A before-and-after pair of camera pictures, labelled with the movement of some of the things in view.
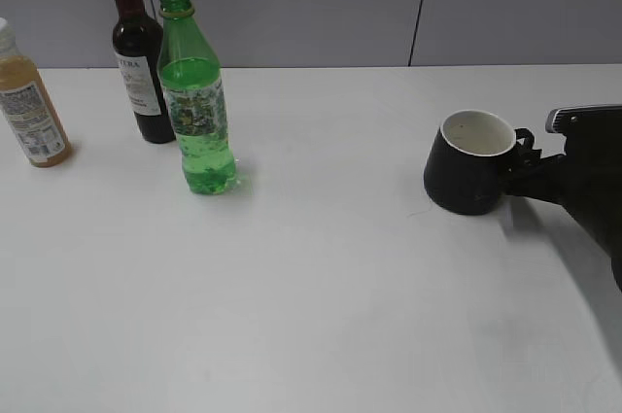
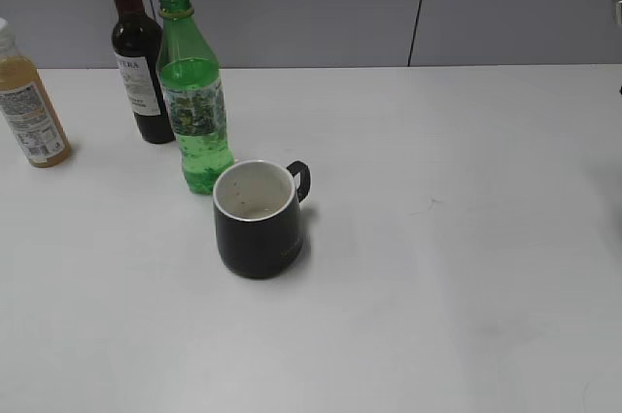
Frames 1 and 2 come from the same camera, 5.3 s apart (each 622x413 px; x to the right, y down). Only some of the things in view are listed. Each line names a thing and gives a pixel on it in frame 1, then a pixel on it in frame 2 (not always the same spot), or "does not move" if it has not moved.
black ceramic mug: (462, 169) -> (257, 206)
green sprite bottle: (192, 86) does not move
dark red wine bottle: (135, 45) does not move
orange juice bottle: (28, 107) does not move
